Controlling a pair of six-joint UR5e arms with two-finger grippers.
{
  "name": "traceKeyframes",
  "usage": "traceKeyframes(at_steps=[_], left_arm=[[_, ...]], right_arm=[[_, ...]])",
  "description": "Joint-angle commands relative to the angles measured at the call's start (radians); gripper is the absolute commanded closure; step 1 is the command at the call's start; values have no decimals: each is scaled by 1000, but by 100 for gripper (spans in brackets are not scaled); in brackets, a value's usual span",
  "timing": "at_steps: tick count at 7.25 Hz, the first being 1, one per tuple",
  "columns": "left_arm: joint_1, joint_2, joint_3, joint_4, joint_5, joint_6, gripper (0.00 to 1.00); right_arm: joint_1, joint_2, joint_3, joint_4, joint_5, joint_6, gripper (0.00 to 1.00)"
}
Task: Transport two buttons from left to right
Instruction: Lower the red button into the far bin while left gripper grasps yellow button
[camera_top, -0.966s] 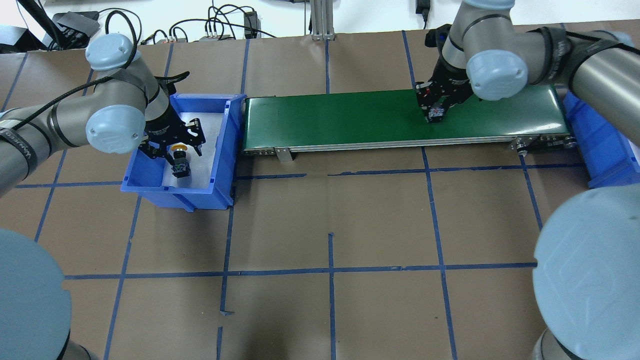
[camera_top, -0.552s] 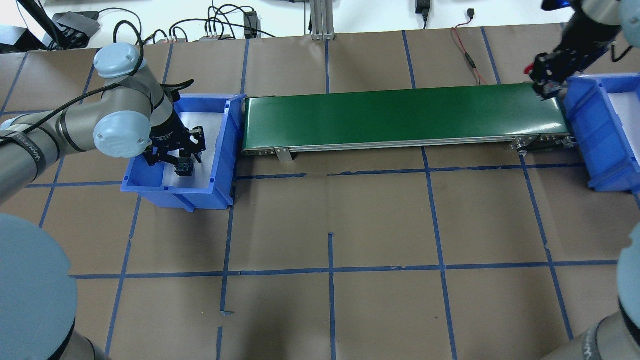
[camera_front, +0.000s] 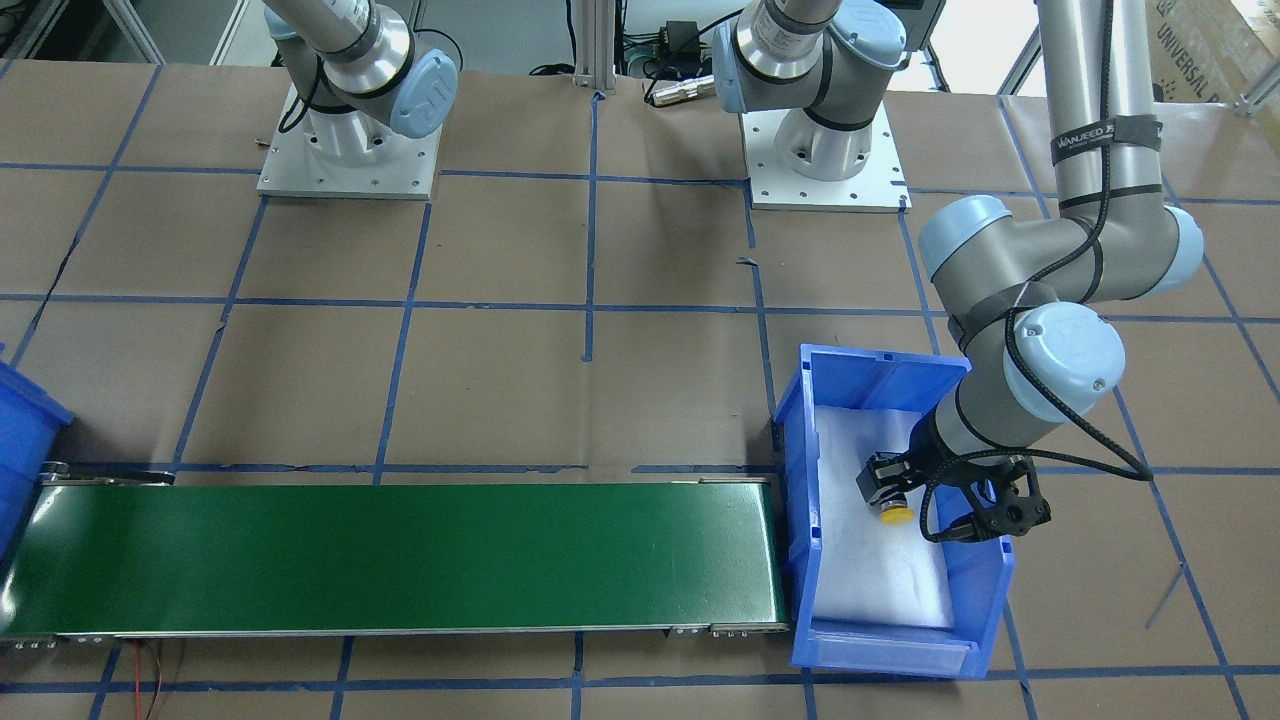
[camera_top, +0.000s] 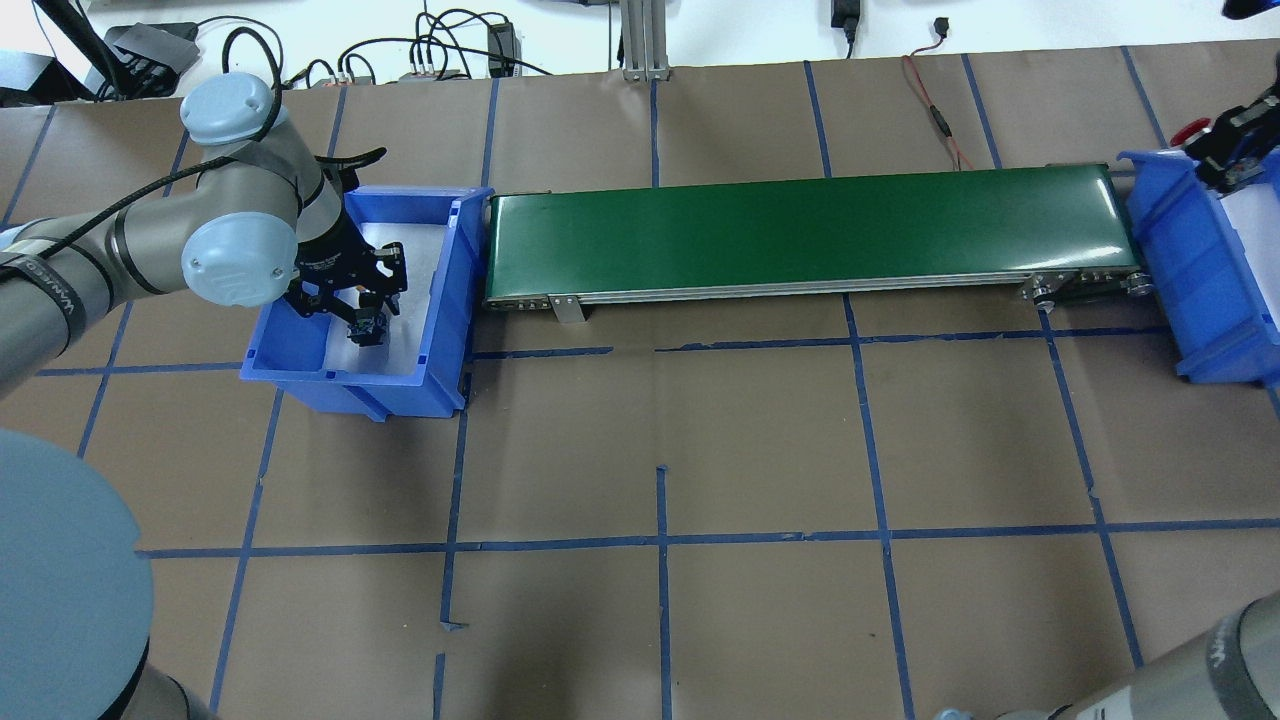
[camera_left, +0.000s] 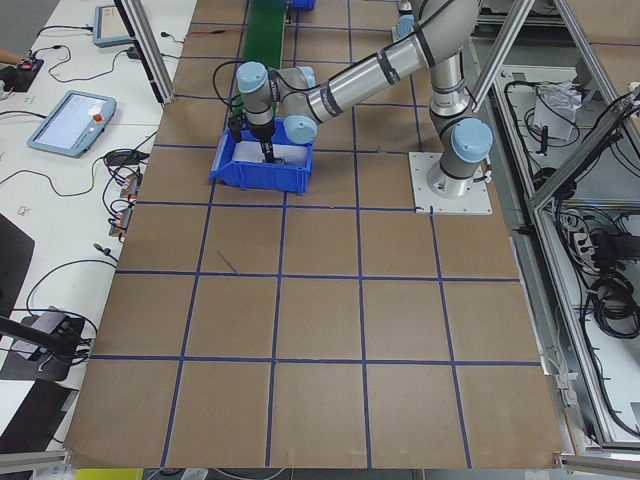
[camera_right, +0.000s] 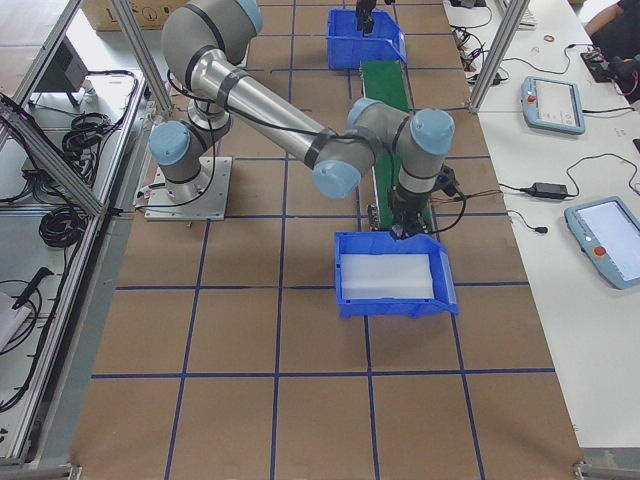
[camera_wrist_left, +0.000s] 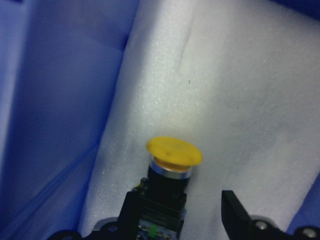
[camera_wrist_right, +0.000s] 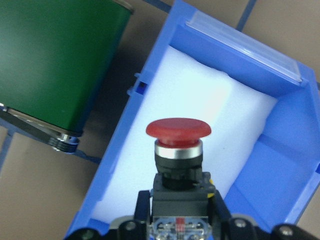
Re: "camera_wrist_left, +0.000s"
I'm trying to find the white foam pad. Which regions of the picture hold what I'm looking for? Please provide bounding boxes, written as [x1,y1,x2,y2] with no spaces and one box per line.
[79,0,320,240]

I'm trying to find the blue source bin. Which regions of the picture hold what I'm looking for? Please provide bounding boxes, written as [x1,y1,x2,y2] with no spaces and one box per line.
[0,0,320,240]

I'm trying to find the yellow mushroom push button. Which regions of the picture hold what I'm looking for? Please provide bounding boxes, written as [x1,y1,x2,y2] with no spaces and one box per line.
[135,136,203,240]

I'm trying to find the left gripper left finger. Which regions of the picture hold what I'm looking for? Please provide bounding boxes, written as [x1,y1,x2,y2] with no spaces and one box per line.
[117,191,140,235]

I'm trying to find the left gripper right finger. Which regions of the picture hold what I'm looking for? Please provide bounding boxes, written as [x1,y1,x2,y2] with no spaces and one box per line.
[221,190,252,240]

